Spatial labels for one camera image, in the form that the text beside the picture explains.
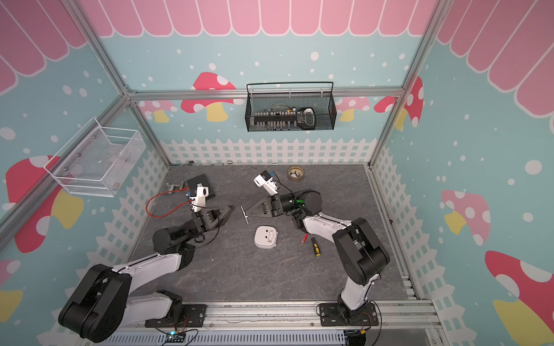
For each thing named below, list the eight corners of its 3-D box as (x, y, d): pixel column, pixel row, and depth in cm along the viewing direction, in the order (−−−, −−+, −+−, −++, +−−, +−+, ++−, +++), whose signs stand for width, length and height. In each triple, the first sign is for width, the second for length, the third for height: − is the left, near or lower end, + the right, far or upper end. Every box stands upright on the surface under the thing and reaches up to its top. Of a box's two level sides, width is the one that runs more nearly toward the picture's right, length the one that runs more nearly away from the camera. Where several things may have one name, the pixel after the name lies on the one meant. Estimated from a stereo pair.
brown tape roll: (288, 181, 116) (288, 178, 115) (288, 169, 122) (288, 166, 120) (304, 181, 116) (304, 178, 115) (303, 169, 122) (303, 166, 120)
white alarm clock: (254, 248, 92) (253, 244, 89) (256, 229, 97) (255, 225, 95) (277, 248, 92) (277, 244, 89) (278, 229, 97) (277, 225, 95)
